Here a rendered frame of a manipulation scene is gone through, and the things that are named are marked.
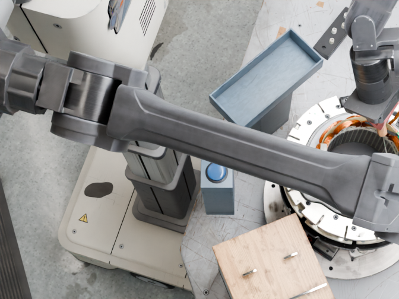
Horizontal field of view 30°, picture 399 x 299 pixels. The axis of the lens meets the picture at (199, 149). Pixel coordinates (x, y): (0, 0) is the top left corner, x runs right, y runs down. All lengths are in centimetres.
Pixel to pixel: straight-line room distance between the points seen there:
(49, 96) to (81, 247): 159
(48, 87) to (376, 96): 58
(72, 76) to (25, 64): 6
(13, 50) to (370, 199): 44
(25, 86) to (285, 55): 95
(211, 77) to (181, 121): 201
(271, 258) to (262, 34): 71
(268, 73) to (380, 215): 99
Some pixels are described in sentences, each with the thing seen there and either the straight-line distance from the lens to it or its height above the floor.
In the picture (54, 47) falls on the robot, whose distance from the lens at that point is 111.
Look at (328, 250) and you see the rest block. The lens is 180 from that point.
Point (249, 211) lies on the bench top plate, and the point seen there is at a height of 78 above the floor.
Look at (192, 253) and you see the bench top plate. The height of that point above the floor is 78.
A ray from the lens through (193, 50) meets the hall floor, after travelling 289.
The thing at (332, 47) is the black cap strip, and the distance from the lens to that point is 200.
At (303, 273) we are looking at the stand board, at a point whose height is 106.
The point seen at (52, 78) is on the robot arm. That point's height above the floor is 181.
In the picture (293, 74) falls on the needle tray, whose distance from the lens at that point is 172.
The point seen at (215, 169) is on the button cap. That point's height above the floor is 105.
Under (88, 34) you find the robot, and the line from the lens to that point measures 104.
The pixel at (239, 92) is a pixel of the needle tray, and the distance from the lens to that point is 170.
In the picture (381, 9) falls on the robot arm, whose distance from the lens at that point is 115.
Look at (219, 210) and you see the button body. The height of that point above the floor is 82.
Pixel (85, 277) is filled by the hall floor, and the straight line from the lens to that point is 268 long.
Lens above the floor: 259
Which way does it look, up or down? 71 degrees down
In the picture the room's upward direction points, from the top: 11 degrees counter-clockwise
